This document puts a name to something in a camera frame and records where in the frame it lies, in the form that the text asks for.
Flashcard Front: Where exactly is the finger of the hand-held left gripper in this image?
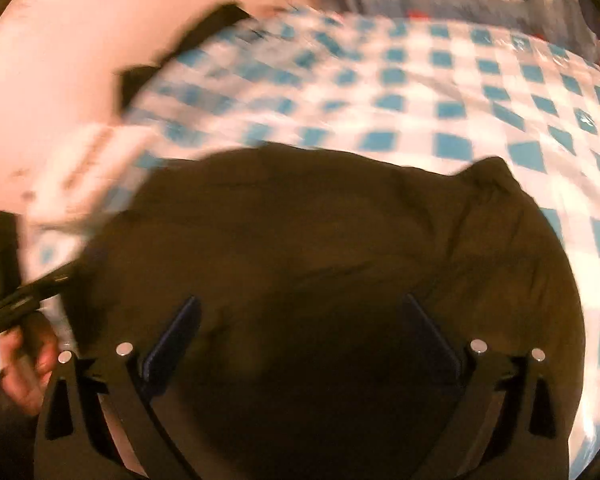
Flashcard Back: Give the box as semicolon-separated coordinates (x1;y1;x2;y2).
36;259;83;299
0;211;26;306

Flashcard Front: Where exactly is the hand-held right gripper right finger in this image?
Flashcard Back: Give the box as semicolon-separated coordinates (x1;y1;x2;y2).
402;294;568;480

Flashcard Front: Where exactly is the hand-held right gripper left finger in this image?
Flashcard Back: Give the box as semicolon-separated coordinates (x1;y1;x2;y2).
32;295;202;480

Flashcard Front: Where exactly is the black puffer jacket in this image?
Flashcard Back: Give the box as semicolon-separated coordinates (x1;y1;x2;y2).
67;142;586;480

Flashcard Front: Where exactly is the person's left forearm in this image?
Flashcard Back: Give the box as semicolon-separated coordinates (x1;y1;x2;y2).
0;375;36;480

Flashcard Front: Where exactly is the person's left hand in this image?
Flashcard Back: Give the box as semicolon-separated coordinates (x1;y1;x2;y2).
2;310;61;416

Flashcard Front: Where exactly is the white puffer jacket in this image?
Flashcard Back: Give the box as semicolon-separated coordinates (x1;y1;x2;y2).
27;122;156;241

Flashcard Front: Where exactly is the blue white checked bed cover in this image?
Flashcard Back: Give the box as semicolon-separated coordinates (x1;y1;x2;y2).
30;7;600;480

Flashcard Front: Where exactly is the dark quilted jacket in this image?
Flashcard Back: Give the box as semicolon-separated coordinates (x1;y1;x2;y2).
115;2;253;113

